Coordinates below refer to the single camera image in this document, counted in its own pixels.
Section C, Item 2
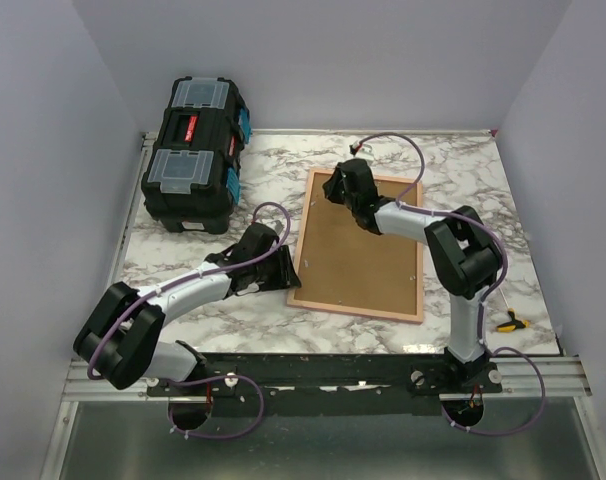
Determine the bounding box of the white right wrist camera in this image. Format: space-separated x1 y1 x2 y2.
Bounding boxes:
349 141 373 157

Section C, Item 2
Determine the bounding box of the black mounting base rail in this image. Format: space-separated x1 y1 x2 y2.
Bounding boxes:
147 353 502 417

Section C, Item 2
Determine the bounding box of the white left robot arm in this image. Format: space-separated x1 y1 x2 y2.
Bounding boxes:
73 223 301 395

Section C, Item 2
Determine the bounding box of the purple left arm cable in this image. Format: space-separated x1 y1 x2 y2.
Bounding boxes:
86 201 292 442

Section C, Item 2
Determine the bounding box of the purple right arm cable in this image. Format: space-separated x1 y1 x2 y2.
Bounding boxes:
352 131 548 436

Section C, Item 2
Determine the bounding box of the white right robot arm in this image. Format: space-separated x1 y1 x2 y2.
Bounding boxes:
323 158 507 392

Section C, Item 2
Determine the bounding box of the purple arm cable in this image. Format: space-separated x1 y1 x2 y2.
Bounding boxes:
352 131 548 436
86 201 292 442

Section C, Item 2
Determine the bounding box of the black plastic toolbox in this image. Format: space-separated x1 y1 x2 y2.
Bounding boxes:
141 76 252 235

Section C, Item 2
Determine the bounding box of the aluminium table rail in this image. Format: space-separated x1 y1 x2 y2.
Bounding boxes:
62 130 152 401

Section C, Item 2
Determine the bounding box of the pink picture frame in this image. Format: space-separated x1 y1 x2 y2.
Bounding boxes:
287 168 424 324

